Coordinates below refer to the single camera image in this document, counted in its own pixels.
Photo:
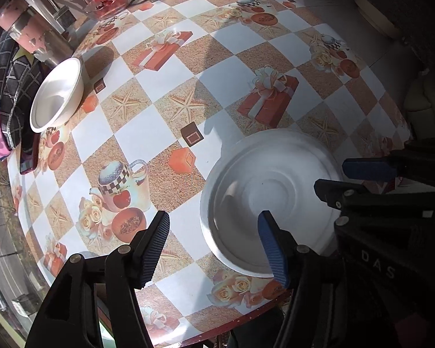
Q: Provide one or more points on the pink steel thermos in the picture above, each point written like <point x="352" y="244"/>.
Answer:
<point x="33" y="33"/>

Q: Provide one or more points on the patterned vinyl tablecloth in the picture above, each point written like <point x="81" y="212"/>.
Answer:
<point x="164" y="85"/>

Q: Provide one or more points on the black checked cloth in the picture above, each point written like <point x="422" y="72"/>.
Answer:
<point x="21" y="75"/>

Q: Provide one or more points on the clear bowl red contents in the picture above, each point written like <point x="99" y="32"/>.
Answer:
<point x="100" y="10"/>

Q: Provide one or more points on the white round bowl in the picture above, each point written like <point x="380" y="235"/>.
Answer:
<point x="58" y="97"/>

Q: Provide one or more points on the white round plate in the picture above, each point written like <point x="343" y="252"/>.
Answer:
<point x="273" y="170"/>

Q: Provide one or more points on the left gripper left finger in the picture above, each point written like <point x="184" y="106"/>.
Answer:
<point x="68" y="315"/>

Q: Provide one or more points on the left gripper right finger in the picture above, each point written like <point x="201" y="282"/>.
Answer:
<point x="303" y="273"/>

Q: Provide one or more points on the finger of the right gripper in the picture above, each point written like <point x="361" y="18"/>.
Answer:
<point x="399" y="163"/>
<point x="357" y="202"/>

